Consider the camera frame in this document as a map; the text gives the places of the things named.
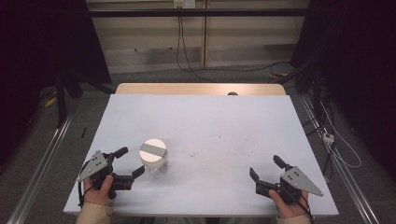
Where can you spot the black horizontal bar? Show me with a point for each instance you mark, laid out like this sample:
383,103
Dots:
199,12

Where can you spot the person's right hand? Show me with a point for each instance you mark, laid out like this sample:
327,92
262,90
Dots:
291,210

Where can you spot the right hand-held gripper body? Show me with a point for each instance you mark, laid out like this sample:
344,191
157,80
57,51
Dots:
297,182

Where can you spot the wooden table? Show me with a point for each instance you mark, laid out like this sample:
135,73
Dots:
186,88

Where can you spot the white table board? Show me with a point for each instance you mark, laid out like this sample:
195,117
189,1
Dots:
211,124

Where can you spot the clear plastic jar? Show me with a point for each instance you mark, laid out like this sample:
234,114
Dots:
157,169

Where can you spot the white wall outlet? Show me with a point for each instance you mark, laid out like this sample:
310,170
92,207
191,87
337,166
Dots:
184,3

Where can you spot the person's left hand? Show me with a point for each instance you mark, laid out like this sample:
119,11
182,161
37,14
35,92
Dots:
98,196

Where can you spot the small dark round knob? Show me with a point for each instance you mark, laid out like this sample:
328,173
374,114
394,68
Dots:
232,93

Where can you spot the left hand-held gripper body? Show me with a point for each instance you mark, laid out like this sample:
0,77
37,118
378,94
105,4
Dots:
95,165

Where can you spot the black metal stand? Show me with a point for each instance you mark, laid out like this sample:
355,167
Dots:
311,77
60,99

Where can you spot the white lid with grey flap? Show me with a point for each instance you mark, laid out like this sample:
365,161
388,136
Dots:
152,151

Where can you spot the metal floor rail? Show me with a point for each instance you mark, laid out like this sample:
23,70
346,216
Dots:
40,174
345,177

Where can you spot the black curtain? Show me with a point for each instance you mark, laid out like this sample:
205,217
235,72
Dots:
358,62
46,46

